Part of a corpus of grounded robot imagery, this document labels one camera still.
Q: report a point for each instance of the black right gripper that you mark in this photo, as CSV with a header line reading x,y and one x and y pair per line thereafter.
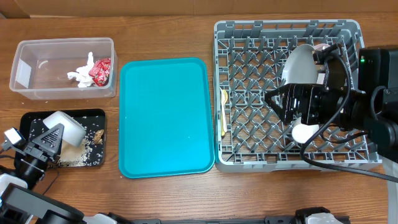
x,y
308,93

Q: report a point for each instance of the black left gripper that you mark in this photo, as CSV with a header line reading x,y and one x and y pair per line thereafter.
x,y
38,144

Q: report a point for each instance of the grey bowl of rice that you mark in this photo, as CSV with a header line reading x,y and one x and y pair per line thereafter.
x,y
73,132

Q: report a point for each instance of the light grey plate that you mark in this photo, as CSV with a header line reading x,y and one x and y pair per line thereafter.
x,y
300,66

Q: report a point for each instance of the cream plastic cup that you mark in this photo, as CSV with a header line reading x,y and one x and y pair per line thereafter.
x,y
302,132

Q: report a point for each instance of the brown food scrap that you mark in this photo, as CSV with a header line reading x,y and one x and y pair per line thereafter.
x,y
98,137

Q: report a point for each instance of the white pink-rimmed plate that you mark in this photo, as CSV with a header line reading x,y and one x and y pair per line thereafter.
x,y
320,47

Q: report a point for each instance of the yellow plastic spoon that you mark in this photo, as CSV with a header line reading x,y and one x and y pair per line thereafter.
x,y
224,98

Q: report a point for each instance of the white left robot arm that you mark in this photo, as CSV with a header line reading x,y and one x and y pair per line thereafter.
x,y
18,202

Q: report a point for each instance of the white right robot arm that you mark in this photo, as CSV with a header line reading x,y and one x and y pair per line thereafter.
x,y
372,108

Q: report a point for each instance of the black waste tray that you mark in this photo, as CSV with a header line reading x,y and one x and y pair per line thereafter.
x,y
31,125

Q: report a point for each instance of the grey dishwasher rack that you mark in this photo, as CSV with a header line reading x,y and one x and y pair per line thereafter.
x,y
249,58

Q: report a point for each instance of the clear plastic waste bin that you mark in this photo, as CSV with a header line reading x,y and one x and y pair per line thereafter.
x,y
45,69

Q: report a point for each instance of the spilled white rice pile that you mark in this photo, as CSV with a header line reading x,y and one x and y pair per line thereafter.
x,y
72,156

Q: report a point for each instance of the crumpled white tissue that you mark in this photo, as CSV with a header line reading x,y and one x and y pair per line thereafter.
x,y
81,75

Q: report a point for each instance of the red crumpled wrapper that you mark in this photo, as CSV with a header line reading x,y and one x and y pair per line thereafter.
x,y
101,71

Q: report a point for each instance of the teal plastic tray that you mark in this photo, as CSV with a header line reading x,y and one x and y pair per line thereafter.
x,y
165,119

